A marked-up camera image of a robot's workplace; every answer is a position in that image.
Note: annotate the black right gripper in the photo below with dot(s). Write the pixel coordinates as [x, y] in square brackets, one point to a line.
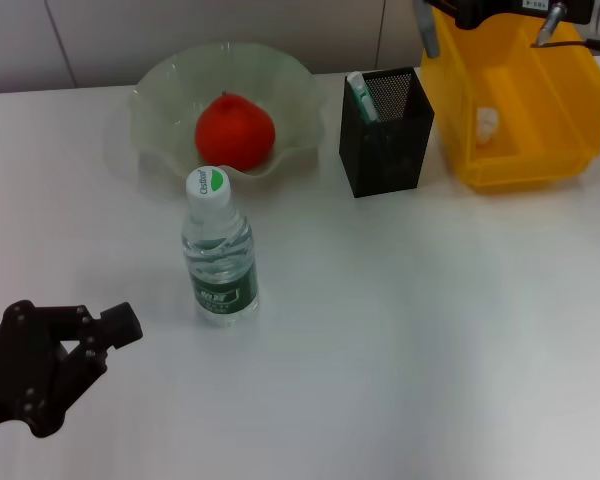
[480, 7]

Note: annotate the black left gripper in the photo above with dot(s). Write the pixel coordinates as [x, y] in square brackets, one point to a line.
[25, 370]

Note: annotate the grey marker pen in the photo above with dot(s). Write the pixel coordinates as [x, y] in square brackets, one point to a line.
[430, 35]

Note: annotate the white paper ball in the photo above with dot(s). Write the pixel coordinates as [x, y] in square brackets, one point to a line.
[487, 125]

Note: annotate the clear green-label water bottle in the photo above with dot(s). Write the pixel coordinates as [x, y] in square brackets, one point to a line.
[220, 250]

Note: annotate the green utility knife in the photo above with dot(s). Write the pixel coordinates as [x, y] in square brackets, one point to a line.
[365, 100]

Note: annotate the black mesh pen holder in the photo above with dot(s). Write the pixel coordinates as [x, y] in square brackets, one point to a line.
[385, 155]

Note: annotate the pale green wavy fruit plate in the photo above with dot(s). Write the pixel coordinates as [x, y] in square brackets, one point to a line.
[295, 110]

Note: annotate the yellow plastic bin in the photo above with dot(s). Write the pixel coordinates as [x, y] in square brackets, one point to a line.
[530, 150]

